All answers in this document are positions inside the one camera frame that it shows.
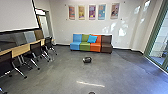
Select yellow poster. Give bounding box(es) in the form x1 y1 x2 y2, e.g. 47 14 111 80
78 4 86 21

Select green framed glass door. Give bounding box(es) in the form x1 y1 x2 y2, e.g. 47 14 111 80
143 0 168 73

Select blue cushion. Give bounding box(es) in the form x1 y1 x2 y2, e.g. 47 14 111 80
86 34 98 45

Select purple poster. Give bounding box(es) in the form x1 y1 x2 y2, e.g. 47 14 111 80
88 4 97 21

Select long wooden table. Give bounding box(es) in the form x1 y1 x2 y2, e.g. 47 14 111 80
0 38 46 59

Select dark door frame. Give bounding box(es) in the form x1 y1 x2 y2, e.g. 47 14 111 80
34 7 55 44

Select blue sofa seat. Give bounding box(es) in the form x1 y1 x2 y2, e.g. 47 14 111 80
69 33 83 52

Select light blue poster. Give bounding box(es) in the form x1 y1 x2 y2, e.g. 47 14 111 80
97 3 107 21

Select black trash bag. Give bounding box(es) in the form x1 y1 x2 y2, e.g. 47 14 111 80
82 56 93 64

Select green sofa seat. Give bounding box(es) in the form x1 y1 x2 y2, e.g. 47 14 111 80
79 34 92 52

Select poster with red figure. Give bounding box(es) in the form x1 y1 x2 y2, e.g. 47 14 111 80
68 5 76 21

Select orange sofa seat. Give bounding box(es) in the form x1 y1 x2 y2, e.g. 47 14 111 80
89 34 102 53

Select brown sofa seat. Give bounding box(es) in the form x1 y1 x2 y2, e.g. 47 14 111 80
100 34 114 55

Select pink and beige poster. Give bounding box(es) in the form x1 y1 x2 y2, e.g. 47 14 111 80
110 2 120 20

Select white projection screen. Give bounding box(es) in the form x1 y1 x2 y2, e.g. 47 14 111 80
0 0 40 33

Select grey partition panel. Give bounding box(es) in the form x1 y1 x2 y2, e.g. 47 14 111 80
13 30 37 46

